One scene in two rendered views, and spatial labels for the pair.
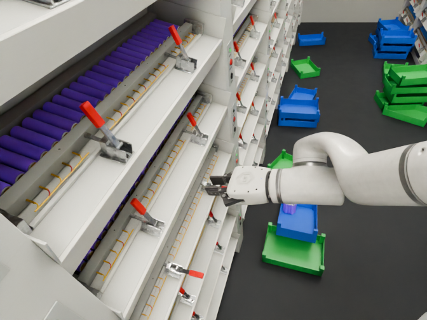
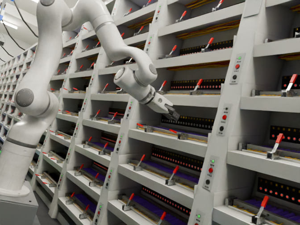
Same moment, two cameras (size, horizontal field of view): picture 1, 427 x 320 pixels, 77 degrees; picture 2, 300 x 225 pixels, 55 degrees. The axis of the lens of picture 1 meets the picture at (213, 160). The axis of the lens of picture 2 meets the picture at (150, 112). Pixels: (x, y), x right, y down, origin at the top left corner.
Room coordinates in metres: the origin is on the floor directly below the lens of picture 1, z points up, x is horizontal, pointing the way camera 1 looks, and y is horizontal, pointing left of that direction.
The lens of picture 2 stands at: (1.08, -1.11, 0.69)
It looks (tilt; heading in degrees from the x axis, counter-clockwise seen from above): 7 degrees up; 123
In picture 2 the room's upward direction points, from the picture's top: 16 degrees clockwise
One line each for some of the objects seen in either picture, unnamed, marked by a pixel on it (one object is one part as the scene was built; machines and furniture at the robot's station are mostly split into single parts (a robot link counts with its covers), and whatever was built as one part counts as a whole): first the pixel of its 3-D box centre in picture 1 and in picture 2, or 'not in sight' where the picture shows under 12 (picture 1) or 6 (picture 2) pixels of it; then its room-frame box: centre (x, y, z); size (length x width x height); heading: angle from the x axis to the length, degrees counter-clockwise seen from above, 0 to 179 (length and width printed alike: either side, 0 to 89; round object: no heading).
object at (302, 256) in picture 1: (293, 247); not in sight; (0.66, -0.35, 0.04); 0.30 x 0.20 x 0.08; 66
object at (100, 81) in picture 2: not in sight; (97, 103); (-0.50, 0.57, 0.91); 0.20 x 0.09 x 1.81; 66
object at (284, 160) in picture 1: (294, 169); not in sight; (1.20, -0.53, 0.04); 0.30 x 0.20 x 0.08; 42
